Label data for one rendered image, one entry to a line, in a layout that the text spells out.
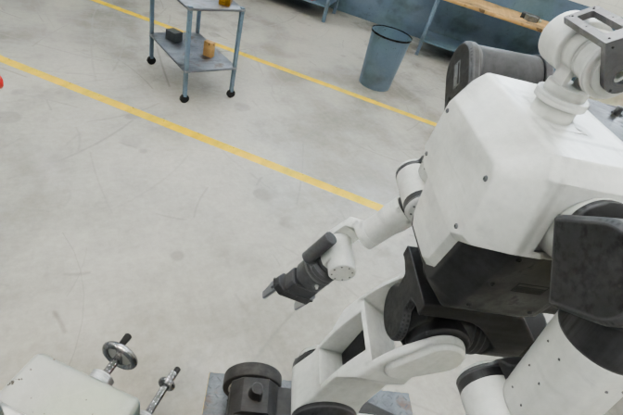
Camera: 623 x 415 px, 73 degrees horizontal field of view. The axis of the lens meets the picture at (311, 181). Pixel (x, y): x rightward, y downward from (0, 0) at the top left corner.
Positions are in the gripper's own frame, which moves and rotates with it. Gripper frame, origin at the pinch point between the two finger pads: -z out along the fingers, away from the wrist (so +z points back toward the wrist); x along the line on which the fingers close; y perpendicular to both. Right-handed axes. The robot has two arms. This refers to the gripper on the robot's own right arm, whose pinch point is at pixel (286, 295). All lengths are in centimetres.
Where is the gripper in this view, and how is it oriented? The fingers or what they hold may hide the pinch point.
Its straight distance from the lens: 120.2
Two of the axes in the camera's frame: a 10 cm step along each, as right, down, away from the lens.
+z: 6.0, -6.1, -5.2
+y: 0.4, 6.7, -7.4
